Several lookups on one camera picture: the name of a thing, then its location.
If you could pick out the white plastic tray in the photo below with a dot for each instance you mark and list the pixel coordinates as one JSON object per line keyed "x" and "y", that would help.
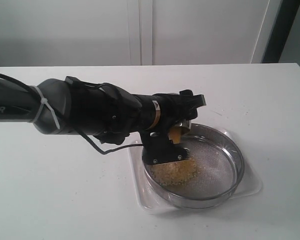
{"x": 250, "y": 184}

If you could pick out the white cabinet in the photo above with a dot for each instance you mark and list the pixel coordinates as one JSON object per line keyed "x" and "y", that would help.
{"x": 134, "y": 32}

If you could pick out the round stainless steel sieve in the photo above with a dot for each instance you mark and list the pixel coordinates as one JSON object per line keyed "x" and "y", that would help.
{"x": 220, "y": 165}

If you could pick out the stainless steel cup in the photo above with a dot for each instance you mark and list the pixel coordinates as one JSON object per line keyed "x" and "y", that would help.
{"x": 177, "y": 131}

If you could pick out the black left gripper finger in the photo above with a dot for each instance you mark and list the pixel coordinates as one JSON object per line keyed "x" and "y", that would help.
{"x": 191, "y": 101}
{"x": 159, "y": 149}

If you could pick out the yellow grain powder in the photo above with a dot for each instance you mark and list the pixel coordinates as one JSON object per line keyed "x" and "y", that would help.
{"x": 174, "y": 173}

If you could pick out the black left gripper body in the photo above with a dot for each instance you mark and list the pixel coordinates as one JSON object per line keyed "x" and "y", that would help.
{"x": 160, "y": 112}

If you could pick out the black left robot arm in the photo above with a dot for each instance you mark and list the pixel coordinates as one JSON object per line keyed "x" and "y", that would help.
{"x": 101, "y": 111}

